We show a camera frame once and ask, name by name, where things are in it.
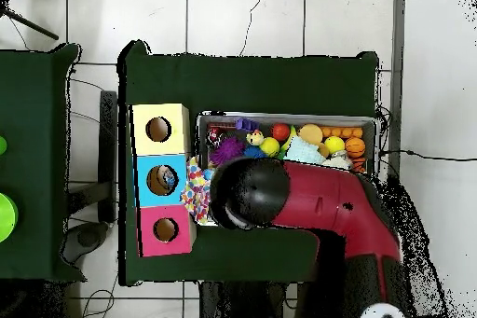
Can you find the large polka dot cloth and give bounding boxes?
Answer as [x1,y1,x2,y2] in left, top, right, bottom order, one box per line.
[180,156,213,226]

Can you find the mint green muslin cloth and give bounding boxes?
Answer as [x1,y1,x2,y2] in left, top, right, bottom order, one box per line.
[284,135,327,165]

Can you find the crushed clear plastic bottle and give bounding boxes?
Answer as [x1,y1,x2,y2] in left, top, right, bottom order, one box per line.
[159,166,179,189]

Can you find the cream yellow cloth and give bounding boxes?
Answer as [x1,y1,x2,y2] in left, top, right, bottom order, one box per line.
[321,153,353,171]

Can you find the shallow clear mesh bin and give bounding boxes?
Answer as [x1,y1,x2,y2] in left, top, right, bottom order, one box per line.
[194,110,382,231]

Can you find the wooden box with three holes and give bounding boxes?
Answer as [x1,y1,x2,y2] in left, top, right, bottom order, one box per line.
[128,103,198,258]

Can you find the purple spiky toy with eyes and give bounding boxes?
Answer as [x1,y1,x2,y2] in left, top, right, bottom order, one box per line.
[209,136,245,166]

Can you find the blue spiky ball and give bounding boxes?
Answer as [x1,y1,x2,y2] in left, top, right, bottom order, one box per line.
[242,145,267,159]

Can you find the yellow plush duck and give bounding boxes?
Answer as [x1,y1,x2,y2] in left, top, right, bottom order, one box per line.
[245,129,266,146]

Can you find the purple toy block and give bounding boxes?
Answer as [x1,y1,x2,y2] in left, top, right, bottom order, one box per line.
[235,118,260,132]

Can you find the yellow ball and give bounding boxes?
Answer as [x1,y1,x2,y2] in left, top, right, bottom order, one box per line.
[324,135,347,155]

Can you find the orange toy basketball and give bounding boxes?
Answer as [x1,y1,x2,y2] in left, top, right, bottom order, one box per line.
[344,137,367,159]

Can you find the dark green side table cloth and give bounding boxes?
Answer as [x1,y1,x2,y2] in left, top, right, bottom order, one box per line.
[0,42,88,283]

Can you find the large bright green round object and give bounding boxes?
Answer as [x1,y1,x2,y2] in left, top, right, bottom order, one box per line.
[0,192,20,243]

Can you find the black tripod leg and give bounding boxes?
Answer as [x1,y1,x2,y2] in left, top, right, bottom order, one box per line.
[0,6,60,41]

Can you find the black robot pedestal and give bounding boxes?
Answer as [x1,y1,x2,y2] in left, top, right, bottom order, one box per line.
[198,281,299,318]

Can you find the black power cable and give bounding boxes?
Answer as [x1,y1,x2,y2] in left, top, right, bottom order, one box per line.
[379,148,477,162]

